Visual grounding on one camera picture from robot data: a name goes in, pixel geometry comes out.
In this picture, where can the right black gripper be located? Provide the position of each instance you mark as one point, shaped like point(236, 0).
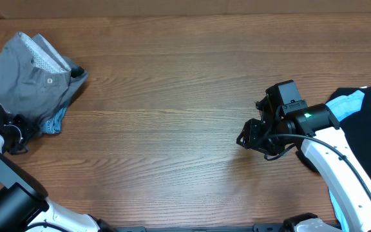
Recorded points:
point(252, 141)

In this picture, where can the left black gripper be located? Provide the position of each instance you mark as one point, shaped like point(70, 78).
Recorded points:
point(31, 129)

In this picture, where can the grey shorts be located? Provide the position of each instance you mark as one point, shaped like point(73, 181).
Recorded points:
point(35, 79)

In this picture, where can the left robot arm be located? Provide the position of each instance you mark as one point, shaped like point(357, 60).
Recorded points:
point(24, 202)

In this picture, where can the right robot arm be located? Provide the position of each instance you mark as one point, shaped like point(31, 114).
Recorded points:
point(286, 122)

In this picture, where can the folded blue jeans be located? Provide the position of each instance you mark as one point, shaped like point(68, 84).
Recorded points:
point(54, 125)

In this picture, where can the light blue shirt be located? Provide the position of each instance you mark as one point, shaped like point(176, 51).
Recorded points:
point(342, 107)

